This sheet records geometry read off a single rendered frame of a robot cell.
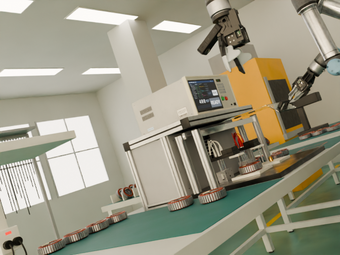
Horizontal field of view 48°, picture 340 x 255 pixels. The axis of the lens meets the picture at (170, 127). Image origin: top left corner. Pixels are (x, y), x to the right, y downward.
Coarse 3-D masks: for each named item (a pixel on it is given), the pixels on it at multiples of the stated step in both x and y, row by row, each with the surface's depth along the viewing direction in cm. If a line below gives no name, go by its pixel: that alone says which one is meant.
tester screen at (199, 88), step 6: (192, 84) 189; (198, 84) 194; (204, 84) 198; (210, 84) 203; (192, 90) 188; (198, 90) 192; (204, 90) 196; (210, 90) 201; (198, 96) 190; (204, 96) 195; (210, 96) 199; (216, 96) 204; (198, 102) 188; (204, 108) 191; (210, 108) 195
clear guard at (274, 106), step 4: (268, 104) 194; (272, 104) 196; (276, 104) 199; (288, 104) 208; (260, 108) 198; (264, 108) 211; (272, 108) 190; (276, 108) 191; (280, 108) 194; (284, 108) 197; (288, 108) 199; (292, 108) 202; (248, 112) 199; (252, 112) 212; (236, 116) 203; (240, 116) 212
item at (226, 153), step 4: (228, 148) 183; (232, 148) 183; (236, 148) 186; (224, 152) 185; (228, 152) 183; (232, 152) 182; (236, 152) 184; (216, 156) 188; (220, 156) 186; (224, 156) 184; (228, 156) 183; (232, 156) 182; (236, 156) 181; (212, 160) 189; (216, 160) 188; (220, 160) 190; (220, 164) 188; (224, 164) 191; (220, 168) 188
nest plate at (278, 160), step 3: (285, 156) 199; (288, 156) 199; (273, 159) 205; (276, 159) 199; (279, 159) 193; (282, 159) 193; (285, 159) 195; (264, 162) 206; (267, 162) 199; (270, 162) 194; (273, 162) 191; (276, 162) 190; (279, 162) 189; (264, 165) 194
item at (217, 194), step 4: (216, 188) 155; (220, 188) 150; (224, 188) 150; (204, 192) 154; (208, 192) 155; (212, 192) 147; (216, 192) 147; (220, 192) 147; (224, 192) 149; (200, 196) 149; (204, 196) 147; (208, 196) 146; (212, 196) 147; (216, 196) 146; (220, 196) 147; (224, 196) 149; (200, 200) 150; (204, 200) 147; (208, 200) 147; (212, 200) 146
